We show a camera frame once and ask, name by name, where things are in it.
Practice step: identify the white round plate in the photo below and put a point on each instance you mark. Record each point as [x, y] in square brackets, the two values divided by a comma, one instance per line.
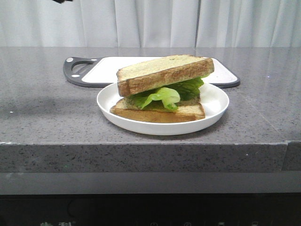
[213, 99]

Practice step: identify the white curtain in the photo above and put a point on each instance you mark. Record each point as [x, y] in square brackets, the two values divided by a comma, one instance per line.
[150, 23]

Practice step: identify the black appliance front panel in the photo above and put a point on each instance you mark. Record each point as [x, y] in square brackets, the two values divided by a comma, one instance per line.
[151, 210]

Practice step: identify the bread slice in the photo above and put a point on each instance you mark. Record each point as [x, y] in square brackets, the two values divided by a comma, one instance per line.
[162, 71]
[190, 110]

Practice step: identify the white grey-rimmed cutting board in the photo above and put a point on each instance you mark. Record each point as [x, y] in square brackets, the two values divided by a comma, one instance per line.
[101, 72]

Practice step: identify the green lettuce leaf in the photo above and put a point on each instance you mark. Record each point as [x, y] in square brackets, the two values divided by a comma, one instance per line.
[168, 97]

